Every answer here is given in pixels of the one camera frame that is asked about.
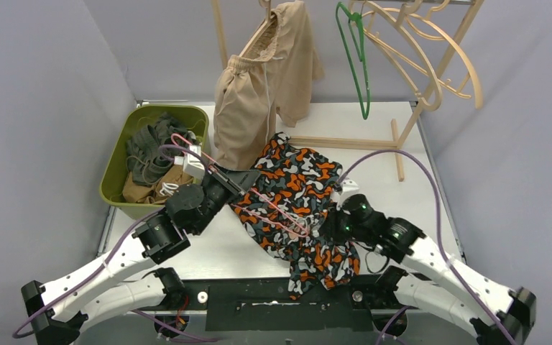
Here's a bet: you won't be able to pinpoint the olive green plastic basket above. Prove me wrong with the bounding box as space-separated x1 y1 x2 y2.
99 103 211 219

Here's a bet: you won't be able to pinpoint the brown shorts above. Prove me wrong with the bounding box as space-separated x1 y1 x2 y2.
122 165 194 204

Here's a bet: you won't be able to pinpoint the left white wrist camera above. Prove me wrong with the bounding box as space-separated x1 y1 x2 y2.
174 152 205 180

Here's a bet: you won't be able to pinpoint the pink hanger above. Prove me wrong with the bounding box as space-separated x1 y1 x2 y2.
170 133 311 239

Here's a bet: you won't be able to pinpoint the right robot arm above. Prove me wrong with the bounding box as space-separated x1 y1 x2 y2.
321 194 537 344

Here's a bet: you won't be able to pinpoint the wooden hanger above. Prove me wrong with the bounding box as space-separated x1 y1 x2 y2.
396 1 484 111
349 1 443 111

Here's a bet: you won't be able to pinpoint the green hanger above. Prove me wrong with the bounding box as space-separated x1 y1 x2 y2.
335 1 371 120

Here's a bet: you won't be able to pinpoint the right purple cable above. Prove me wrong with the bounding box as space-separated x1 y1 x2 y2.
336 149 518 345

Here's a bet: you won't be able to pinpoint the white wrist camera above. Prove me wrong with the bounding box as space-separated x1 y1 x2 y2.
333 178 360 209
174 152 205 180

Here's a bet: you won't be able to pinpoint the wooden clothes rack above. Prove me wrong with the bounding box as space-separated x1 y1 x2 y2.
211 0 487 183

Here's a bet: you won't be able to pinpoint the beige shorts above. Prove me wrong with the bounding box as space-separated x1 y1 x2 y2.
213 1 324 170

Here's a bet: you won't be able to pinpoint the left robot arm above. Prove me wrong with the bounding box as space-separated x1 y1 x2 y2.
21 165 260 344

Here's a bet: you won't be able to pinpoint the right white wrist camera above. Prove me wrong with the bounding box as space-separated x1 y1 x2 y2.
333 178 360 209

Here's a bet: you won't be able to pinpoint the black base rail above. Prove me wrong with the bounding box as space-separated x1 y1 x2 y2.
73 273 496 345

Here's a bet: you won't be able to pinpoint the camouflage patterned shorts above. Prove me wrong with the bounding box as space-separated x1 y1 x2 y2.
230 132 360 300

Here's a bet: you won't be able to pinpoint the dark green shorts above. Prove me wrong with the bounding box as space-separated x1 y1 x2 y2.
126 112 199 187

